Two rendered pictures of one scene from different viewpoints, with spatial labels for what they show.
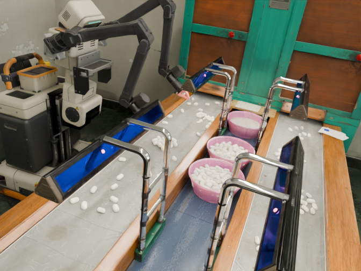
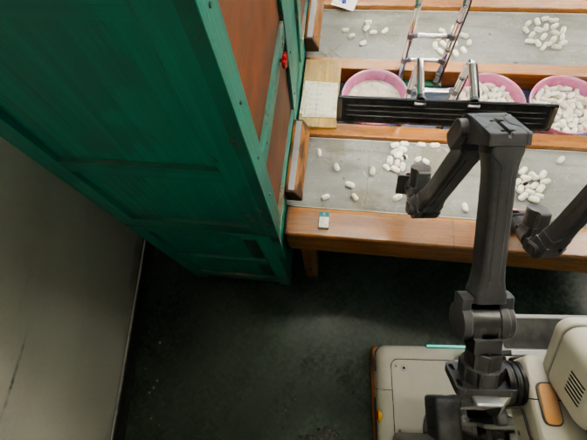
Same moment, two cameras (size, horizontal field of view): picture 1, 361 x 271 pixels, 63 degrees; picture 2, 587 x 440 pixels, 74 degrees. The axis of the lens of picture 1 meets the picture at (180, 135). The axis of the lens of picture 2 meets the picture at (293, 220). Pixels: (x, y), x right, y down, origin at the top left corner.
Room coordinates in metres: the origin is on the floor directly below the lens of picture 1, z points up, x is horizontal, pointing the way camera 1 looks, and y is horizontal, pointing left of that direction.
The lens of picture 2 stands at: (2.29, 0.51, 2.07)
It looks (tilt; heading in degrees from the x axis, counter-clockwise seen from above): 69 degrees down; 268
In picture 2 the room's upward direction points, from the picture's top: 12 degrees counter-clockwise
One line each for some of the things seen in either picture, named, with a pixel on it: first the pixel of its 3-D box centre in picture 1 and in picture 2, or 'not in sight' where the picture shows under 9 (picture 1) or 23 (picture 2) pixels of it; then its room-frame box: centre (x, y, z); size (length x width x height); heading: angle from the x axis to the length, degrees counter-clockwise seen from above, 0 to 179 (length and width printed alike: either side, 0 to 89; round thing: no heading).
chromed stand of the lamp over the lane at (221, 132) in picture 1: (214, 102); (428, 120); (1.74, -0.18, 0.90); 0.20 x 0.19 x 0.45; 161
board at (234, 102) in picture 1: (252, 108); (320, 92); (2.05, -0.50, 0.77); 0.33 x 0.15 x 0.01; 71
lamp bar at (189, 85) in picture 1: (206, 71); (442, 108); (1.77, -0.11, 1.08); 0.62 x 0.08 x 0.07; 161
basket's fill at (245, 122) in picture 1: (245, 126); (373, 104); (1.84, -0.43, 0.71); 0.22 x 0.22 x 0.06
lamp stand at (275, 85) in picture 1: (279, 118); (427, 32); (1.61, -0.56, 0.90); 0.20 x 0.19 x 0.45; 161
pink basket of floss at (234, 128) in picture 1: (245, 125); (373, 102); (1.84, -0.43, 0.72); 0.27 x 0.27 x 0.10
